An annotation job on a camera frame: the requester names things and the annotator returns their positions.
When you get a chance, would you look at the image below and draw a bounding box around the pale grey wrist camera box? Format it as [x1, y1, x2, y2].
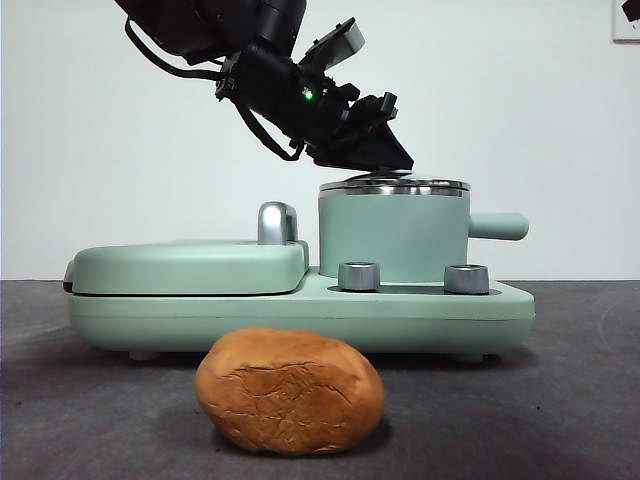
[298, 17, 369, 76]

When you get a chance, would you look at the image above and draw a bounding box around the silver control knob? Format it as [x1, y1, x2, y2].
[443, 263, 490, 295]
[337, 261, 382, 293]

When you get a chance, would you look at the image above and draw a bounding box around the mint green breakfast machine base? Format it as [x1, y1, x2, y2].
[67, 267, 536, 362]

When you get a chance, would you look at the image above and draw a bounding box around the glass lid with green knob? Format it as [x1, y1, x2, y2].
[318, 167, 472, 194]

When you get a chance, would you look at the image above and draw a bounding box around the mint green griddle cover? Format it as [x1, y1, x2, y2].
[63, 238, 311, 297]

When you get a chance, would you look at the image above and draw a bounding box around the brown potato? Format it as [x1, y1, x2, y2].
[194, 327, 386, 457]

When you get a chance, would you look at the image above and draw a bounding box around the chrome griddle cover handle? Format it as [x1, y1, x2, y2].
[257, 201, 301, 247]

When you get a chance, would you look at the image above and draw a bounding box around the white wall socket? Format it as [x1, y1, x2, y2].
[612, 0, 640, 44]

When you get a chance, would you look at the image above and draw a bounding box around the mint green steamer pot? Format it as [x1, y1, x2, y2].
[317, 189, 530, 281]

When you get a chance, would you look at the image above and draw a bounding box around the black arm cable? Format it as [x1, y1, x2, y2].
[123, 18, 236, 82]
[238, 104, 305, 162]

